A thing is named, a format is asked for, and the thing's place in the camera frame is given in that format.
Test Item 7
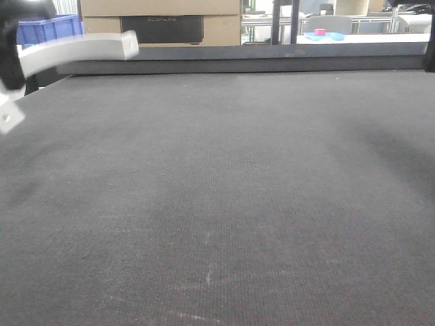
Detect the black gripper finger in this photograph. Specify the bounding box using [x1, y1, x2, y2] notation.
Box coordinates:
[1, 1, 56, 90]
[423, 24, 434, 72]

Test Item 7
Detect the white curved PVC clamp half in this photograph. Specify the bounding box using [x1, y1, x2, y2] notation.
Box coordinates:
[1, 31, 139, 134]

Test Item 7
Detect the blue plastic crate background left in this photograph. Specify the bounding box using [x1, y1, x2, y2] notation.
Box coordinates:
[16, 14, 84, 48]

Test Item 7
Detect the grey chair back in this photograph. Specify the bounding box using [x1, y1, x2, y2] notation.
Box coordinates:
[305, 16, 352, 34]

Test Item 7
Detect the pink cube on tray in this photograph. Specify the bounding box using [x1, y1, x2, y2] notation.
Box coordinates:
[314, 29, 327, 37]

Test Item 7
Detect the blue tray background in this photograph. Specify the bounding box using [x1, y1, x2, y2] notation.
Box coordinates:
[303, 32, 346, 41]

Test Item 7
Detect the cardboard box with black device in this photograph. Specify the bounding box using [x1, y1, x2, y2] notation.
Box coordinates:
[80, 0, 242, 47]

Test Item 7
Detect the black vertical post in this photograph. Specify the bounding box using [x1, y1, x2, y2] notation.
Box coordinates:
[271, 0, 301, 46]

